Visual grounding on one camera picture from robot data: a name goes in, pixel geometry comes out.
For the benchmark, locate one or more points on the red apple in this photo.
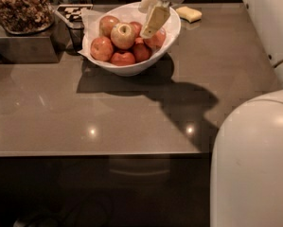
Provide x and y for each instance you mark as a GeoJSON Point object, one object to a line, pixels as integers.
{"type": "Point", "coordinates": [137, 27]}
{"type": "Point", "coordinates": [157, 40]}
{"type": "Point", "coordinates": [140, 50]}
{"type": "Point", "coordinates": [102, 48]}
{"type": "Point", "coordinates": [122, 58]}
{"type": "Point", "coordinates": [106, 25]}

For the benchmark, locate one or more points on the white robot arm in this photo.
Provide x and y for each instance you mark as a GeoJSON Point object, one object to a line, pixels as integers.
{"type": "Point", "coordinates": [247, 160]}

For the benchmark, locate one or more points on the white ceramic bowl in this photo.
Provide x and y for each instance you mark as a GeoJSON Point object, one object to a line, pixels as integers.
{"type": "Point", "coordinates": [172, 27]}

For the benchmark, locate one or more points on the top yellow-red apple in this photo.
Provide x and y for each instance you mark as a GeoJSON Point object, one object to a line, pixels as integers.
{"type": "Point", "coordinates": [123, 35]}

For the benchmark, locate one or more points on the yellow sponge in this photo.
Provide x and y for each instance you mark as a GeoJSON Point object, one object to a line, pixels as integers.
{"type": "Point", "coordinates": [189, 14]}

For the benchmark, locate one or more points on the dark cup with scoop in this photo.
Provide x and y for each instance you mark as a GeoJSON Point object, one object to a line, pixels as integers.
{"type": "Point", "coordinates": [75, 27]}

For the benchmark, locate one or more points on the steel box stand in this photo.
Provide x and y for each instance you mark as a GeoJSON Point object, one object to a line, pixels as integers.
{"type": "Point", "coordinates": [43, 47]}

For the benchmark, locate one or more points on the glass jar of nuts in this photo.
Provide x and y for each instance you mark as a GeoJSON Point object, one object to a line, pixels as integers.
{"type": "Point", "coordinates": [22, 17]}

